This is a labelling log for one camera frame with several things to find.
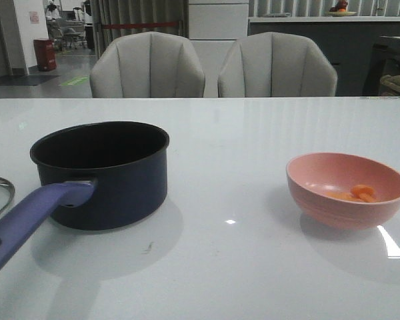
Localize pink bowl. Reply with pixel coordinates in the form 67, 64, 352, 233
286, 152, 400, 230

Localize orange ham slices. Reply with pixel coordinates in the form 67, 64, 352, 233
326, 184, 377, 203

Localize dark blue saucepan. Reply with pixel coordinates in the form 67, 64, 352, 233
0, 121, 169, 270

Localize left beige chair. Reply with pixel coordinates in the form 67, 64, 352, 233
89, 31, 205, 98

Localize beige chair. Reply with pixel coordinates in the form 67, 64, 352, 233
217, 32, 338, 98
89, 31, 205, 98

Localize right beige chair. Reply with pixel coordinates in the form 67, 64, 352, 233
217, 32, 338, 98

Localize white cabinet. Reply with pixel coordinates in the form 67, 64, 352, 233
188, 1, 249, 98

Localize red trash bin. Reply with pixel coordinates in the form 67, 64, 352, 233
33, 39, 57, 71

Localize dark counter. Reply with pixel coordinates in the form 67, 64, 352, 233
248, 16, 400, 96

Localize fruit plate on counter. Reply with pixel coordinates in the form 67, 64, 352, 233
327, 0, 357, 17

